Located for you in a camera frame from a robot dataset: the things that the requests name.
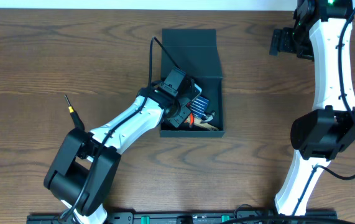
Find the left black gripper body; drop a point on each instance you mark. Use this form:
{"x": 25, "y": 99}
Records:
{"x": 194, "y": 101}

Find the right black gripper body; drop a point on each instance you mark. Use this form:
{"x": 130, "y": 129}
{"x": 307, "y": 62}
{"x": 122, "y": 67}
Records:
{"x": 298, "y": 42}

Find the blue screwdriver set case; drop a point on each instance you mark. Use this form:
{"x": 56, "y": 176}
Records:
{"x": 199, "y": 106}

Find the red handled cutting pliers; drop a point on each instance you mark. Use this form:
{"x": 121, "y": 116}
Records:
{"x": 191, "y": 120}

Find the orange scraper wooden handle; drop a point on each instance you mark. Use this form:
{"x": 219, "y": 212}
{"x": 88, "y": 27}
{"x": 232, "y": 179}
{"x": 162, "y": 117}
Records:
{"x": 199, "y": 124}

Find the steel claw hammer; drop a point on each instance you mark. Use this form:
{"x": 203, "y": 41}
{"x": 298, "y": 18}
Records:
{"x": 206, "y": 118}

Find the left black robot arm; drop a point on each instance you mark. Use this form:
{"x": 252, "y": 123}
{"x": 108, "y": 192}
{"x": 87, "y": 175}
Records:
{"x": 84, "y": 167}

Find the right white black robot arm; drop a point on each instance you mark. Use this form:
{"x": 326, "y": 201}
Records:
{"x": 322, "y": 34}

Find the dark green open box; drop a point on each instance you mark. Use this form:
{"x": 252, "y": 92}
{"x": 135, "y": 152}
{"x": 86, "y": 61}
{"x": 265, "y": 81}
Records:
{"x": 195, "y": 52}

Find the black yellow screwdriver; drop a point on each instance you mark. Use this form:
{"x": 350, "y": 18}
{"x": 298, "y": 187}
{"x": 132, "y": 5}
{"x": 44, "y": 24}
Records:
{"x": 74, "y": 115}

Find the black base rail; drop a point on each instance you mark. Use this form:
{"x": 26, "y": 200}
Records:
{"x": 178, "y": 218}

